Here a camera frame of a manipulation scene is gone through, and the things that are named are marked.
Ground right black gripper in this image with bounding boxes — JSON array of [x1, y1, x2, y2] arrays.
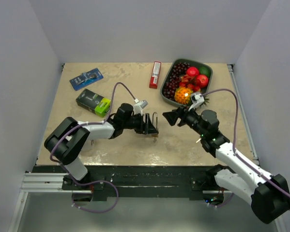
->
[[162, 102, 207, 137]]

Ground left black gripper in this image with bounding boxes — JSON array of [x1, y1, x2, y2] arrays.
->
[[122, 113, 158, 134]]

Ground brass padlock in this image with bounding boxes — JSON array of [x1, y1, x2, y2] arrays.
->
[[152, 112, 159, 138]]

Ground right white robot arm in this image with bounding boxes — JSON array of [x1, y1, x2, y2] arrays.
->
[[162, 107, 290, 224]]

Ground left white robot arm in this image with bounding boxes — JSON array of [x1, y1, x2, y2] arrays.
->
[[44, 102, 159, 189]]

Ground orange toy pineapple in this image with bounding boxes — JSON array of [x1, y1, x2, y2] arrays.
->
[[174, 87, 195, 105]]

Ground red leafy fruit cluster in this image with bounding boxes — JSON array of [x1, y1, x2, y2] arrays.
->
[[179, 75, 201, 92]]

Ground red rectangular box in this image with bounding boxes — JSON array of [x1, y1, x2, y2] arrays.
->
[[149, 61, 161, 89]]

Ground red apple lower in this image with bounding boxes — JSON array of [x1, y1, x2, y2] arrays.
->
[[197, 74, 209, 88]]

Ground red apple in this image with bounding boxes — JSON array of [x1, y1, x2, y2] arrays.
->
[[186, 67, 199, 77], [197, 74, 209, 88]]

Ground dark red grapes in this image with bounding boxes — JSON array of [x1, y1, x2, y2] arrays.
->
[[162, 61, 190, 101]]

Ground red apple upper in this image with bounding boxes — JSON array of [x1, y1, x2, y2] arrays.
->
[[186, 67, 199, 77]]

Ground green lime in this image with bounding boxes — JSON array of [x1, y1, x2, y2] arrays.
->
[[198, 67, 211, 77]]

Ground grey fruit tray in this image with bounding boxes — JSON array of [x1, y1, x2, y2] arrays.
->
[[161, 58, 213, 107]]

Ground white tape roll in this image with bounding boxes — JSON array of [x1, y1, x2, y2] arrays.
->
[[81, 140, 94, 152]]

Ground green black product box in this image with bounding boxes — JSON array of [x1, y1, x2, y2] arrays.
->
[[76, 89, 111, 117]]

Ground blue blister pack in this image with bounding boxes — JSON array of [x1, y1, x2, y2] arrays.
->
[[69, 68, 104, 91]]

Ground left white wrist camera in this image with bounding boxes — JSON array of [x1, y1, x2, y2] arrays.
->
[[133, 98, 148, 116]]

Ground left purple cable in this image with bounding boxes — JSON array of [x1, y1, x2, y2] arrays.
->
[[49, 82, 138, 214]]

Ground purple cable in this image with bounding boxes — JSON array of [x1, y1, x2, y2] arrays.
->
[[49, 82, 138, 214], [200, 88, 290, 211]]

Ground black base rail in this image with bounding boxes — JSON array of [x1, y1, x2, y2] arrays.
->
[[21, 165, 230, 204]]

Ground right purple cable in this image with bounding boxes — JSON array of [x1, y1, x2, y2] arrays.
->
[[200, 88, 290, 211]]

